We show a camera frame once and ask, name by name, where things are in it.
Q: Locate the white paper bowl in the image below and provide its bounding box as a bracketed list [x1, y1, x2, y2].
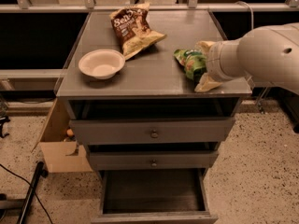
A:
[78, 49, 125, 79]

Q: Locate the metal rail frame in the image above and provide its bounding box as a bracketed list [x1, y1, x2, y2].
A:
[0, 0, 299, 91]

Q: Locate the grey top drawer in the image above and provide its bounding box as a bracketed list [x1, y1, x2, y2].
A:
[70, 118, 235, 145]

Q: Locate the white cable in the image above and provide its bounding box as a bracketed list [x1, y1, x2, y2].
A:
[236, 1, 255, 30]

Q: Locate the black floor cable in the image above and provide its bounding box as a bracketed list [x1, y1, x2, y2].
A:
[0, 164, 52, 224]

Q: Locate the grey middle drawer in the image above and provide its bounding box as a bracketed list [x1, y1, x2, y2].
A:
[89, 151, 219, 171]

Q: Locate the brown chip bag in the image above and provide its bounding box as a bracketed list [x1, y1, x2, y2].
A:
[109, 3, 166, 60]

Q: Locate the orange ball in box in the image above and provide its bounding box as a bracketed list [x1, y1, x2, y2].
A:
[66, 129, 74, 137]

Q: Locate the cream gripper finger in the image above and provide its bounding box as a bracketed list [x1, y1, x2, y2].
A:
[194, 73, 221, 92]
[196, 41, 215, 55]

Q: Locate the green rice chip bag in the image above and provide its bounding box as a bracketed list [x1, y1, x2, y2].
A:
[174, 49, 206, 83]

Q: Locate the black stand leg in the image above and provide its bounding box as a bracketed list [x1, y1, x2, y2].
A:
[17, 161, 47, 224]

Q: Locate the cardboard box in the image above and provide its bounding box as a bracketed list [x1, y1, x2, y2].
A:
[36, 99, 92, 173]

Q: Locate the grey drawer cabinet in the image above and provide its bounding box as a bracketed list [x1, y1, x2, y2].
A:
[57, 10, 251, 171]

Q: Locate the grey drawer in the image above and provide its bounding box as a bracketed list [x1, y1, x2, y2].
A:
[91, 169, 218, 224]
[89, 151, 219, 171]
[70, 118, 235, 145]

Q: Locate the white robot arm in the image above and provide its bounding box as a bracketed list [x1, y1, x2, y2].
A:
[195, 22, 299, 94]

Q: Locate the grey bottom drawer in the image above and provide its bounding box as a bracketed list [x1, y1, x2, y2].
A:
[91, 169, 218, 224]

